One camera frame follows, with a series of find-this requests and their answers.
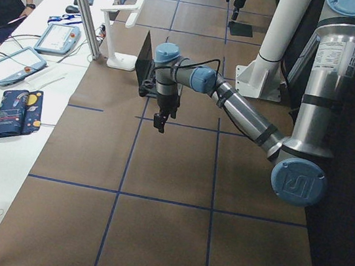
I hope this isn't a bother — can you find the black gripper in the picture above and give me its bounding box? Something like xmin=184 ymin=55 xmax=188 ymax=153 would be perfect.
xmin=153 ymin=94 xmax=180 ymax=134
xmin=226 ymin=0 xmax=246 ymax=20

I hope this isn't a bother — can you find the grey laptop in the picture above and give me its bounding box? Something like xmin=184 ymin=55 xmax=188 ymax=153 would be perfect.
xmin=131 ymin=29 xmax=192 ymax=103

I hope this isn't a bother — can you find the white desk lamp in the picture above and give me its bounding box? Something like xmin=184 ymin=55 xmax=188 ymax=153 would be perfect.
xmin=93 ymin=0 xmax=147 ymax=72

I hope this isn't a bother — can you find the black desk mouse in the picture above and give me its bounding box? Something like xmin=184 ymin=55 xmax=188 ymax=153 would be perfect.
xmin=65 ymin=5 xmax=80 ymax=14

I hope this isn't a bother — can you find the far teach pendant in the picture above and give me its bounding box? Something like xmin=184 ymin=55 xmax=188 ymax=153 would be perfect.
xmin=34 ymin=24 xmax=81 ymax=55

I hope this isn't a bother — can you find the teach pendant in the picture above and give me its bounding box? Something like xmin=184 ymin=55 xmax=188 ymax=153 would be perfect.
xmin=0 ymin=47 xmax=47 ymax=86
xmin=34 ymin=24 xmax=81 ymax=55

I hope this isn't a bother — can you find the white side table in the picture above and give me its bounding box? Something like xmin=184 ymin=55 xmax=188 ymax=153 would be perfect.
xmin=0 ymin=0 xmax=121 ymax=266

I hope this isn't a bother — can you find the near teach pendant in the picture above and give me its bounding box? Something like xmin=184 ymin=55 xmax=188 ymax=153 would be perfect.
xmin=0 ymin=47 xmax=47 ymax=86

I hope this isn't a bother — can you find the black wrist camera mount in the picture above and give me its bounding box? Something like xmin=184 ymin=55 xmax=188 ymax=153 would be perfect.
xmin=138 ymin=79 xmax=157 ymax=98

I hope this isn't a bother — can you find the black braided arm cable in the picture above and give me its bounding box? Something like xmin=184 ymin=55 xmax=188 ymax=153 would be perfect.
xmin=155 ymin=50 xmax=221 ymax=80

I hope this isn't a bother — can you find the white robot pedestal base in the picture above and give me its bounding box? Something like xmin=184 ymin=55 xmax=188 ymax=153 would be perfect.
xmin=235 ymin=0 xmax=312 ymax=102

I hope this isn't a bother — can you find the aluminium frame post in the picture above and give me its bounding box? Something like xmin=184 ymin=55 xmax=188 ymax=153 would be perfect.
xmin=77 ymin=0 xmax=100 ymax=60

